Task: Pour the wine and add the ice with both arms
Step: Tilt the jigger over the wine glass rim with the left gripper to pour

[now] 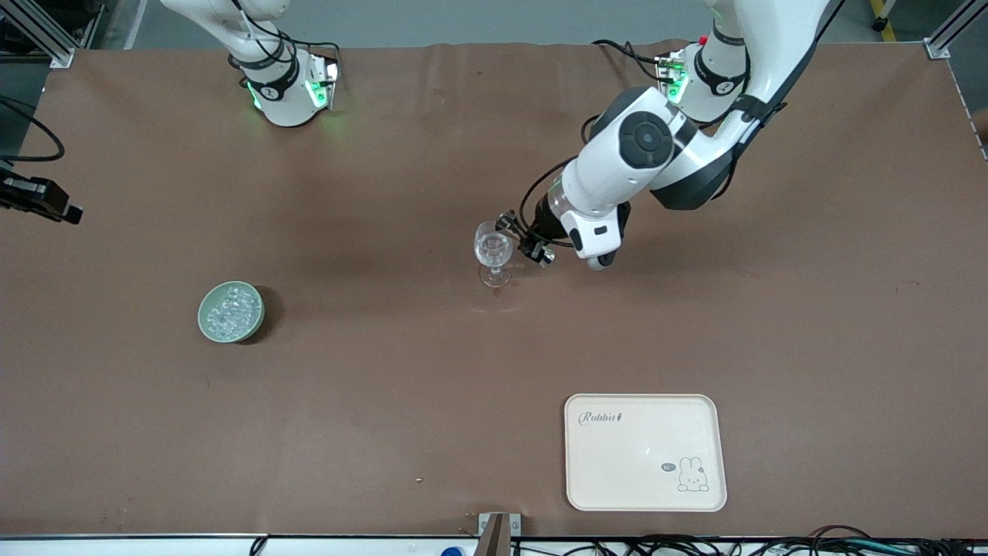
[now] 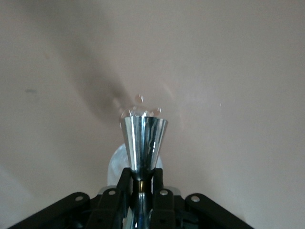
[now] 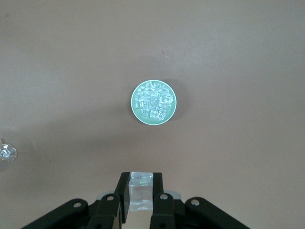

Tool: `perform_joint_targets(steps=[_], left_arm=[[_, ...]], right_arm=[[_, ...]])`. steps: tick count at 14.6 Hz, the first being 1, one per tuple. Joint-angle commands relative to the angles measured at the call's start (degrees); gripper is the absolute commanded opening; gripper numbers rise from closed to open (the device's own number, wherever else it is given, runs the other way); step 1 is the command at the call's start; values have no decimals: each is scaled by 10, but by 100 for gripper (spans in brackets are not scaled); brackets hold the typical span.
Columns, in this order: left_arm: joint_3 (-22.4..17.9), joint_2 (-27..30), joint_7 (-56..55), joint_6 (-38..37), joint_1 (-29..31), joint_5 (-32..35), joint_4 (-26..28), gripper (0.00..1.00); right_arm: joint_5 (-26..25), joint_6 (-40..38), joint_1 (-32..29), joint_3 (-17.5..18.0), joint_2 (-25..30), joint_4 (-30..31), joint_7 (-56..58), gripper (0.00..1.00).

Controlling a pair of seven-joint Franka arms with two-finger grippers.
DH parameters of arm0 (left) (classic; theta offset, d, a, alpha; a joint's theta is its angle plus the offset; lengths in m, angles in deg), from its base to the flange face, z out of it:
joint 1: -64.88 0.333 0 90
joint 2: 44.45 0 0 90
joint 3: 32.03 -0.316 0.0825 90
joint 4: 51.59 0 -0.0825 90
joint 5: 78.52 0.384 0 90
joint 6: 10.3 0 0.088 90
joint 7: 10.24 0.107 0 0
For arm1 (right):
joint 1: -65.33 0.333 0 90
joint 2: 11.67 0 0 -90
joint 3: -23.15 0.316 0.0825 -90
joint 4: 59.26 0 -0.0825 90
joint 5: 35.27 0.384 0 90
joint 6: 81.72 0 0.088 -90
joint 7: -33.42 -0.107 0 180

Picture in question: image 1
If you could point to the blue bottle cap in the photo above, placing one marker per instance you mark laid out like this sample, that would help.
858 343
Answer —
453 551

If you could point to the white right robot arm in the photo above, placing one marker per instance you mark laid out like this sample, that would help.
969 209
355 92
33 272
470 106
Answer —
282 100

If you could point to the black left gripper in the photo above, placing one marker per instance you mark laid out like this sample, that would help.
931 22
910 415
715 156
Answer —
543 225

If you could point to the clear ice cubes pile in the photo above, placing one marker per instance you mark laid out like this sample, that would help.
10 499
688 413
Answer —
231 311

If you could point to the aluminium frame profile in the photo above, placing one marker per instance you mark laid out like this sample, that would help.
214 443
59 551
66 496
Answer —
953 27
42 35

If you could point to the brown table cover sheet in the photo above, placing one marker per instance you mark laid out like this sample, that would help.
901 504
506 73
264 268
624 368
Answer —
386 425

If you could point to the clear wine glass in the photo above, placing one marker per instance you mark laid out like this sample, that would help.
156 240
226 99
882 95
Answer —
493 255

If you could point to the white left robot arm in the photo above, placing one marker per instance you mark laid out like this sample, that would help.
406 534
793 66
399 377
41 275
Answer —
633 162

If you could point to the cream rabbit print tray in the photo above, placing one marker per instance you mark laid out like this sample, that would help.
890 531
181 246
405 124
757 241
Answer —
644 463

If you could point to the green ceramic bowl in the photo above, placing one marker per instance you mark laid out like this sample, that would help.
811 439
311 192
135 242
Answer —
204 320

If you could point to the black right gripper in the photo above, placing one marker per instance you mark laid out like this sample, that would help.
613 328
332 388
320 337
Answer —
31 194

